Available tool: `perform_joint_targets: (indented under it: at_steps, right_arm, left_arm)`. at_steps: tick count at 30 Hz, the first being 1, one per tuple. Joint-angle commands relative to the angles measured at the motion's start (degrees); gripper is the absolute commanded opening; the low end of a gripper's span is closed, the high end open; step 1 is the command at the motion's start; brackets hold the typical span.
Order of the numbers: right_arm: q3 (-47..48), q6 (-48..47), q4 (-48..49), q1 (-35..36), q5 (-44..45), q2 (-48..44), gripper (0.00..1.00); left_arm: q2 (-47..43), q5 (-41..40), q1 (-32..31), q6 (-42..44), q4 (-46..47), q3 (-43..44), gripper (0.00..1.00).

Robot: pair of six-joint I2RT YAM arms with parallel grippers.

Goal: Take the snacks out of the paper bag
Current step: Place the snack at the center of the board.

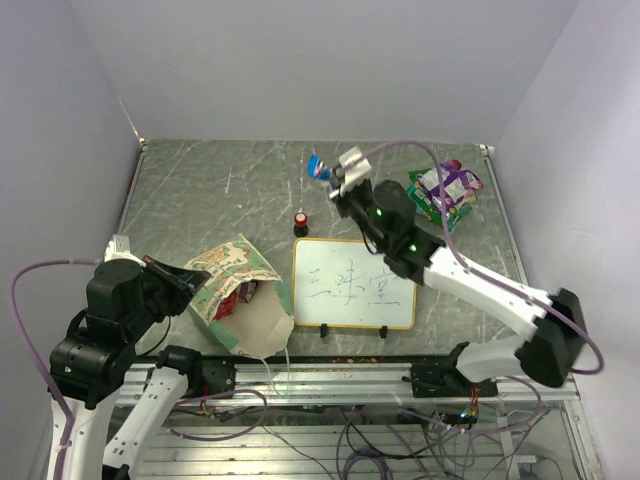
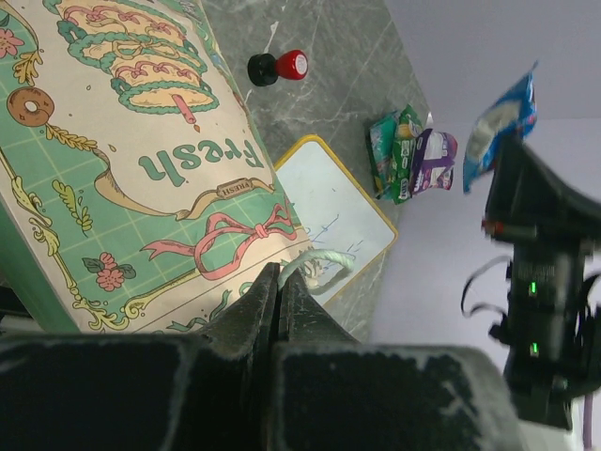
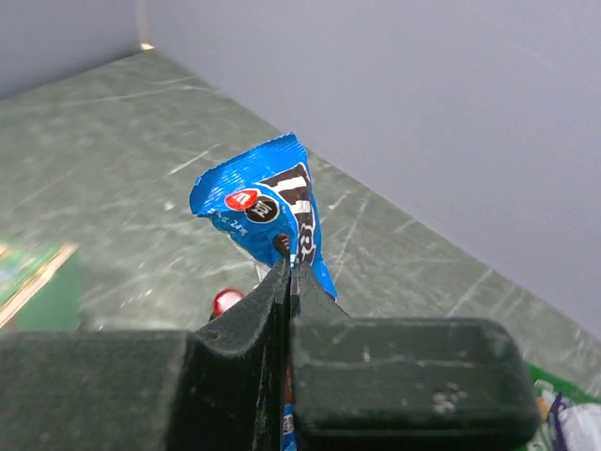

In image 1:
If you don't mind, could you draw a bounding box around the purple snack packet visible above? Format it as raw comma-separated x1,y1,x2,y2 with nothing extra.
417,159,484,212

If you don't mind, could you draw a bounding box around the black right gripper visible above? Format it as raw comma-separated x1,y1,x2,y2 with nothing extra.
329,175,387,250

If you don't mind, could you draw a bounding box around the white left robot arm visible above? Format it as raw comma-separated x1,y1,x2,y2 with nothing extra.
47,235,211,479

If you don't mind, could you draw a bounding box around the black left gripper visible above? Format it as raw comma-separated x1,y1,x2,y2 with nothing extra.
124,253,210,338

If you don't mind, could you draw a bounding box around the green printed paper bag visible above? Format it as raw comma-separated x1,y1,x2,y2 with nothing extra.
184,234,294,366

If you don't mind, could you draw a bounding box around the yellow-framed small whiteboard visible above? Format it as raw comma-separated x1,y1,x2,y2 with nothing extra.
293,238,417,331

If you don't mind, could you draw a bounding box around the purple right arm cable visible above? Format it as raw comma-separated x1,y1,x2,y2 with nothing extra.
357,139,606,441

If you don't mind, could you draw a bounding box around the red snack packet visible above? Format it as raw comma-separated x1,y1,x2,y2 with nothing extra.
215,290,238,320

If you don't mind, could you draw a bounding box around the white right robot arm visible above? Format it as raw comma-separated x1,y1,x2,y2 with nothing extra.
329,147,587,396

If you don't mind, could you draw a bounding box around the blue small snack packet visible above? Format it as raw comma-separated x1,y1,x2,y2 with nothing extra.
307,154,332,181

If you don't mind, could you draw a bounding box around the aluminium rail frame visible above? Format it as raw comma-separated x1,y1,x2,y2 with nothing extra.
138,356,604,479

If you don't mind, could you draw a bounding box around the teal snack packet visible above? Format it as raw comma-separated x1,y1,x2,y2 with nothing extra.
407,185,467,231

